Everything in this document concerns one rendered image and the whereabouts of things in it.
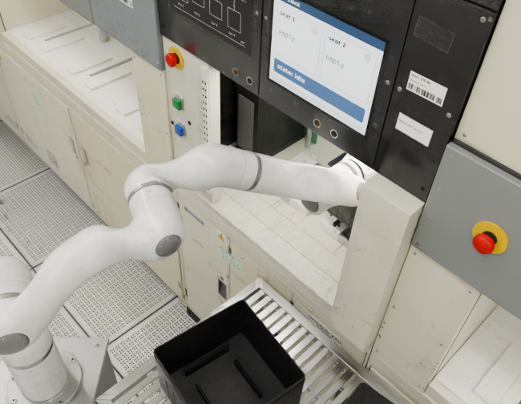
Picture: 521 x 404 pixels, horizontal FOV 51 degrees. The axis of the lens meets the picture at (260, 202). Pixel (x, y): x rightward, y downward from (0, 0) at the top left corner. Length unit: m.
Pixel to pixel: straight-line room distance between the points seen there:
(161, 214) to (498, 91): 0.66
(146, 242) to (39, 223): 1.99
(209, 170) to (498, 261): 0.58
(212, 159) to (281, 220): 0.69
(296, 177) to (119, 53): 1.55
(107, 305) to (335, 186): 1.63
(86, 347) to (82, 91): 1.15
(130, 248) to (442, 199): 0.63
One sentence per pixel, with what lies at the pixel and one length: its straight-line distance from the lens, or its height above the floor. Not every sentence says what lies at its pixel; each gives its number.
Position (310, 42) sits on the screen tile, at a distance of 1.16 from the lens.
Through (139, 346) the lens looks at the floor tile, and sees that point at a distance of 2.52.
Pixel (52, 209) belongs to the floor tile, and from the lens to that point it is 3.14.
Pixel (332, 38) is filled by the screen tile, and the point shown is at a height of 1.64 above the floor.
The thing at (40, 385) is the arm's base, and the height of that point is 0.85.
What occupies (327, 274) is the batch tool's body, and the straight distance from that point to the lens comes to 1.64.
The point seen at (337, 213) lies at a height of 0.98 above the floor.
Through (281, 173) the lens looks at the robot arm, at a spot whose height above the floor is 1.34.
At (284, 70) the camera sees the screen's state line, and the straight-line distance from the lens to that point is 1.24.
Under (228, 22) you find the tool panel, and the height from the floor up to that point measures 1.55.
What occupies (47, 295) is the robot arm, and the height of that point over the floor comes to 1.19.
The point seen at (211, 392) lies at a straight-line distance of 1.54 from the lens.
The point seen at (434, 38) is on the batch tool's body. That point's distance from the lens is 0.98.
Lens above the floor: 2.16
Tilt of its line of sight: 45 degrees down
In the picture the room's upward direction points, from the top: 4 degrees clockwise
